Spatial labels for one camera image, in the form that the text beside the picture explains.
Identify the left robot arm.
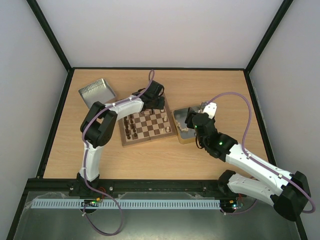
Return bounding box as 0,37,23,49
69,80,165,198

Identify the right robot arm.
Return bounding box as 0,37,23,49
185,106,311,222

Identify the pile of light chess pieces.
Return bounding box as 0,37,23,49
175,120,189,132

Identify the wooden chess board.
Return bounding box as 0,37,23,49
118,101,177,147

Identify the row of dark chess pieces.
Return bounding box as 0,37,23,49
122,114,138,140

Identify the gold tin box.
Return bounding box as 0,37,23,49
172,107,196,145

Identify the silver embossed tin lid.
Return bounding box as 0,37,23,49
78,78,116,109

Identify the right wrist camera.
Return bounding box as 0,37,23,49
199,102,217,119

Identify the light blue cable duct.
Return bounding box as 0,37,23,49
30,199,221,210

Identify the black enclosure frame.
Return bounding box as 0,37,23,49
7,0,293,240

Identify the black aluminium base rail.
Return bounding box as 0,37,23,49
23,178,238,199

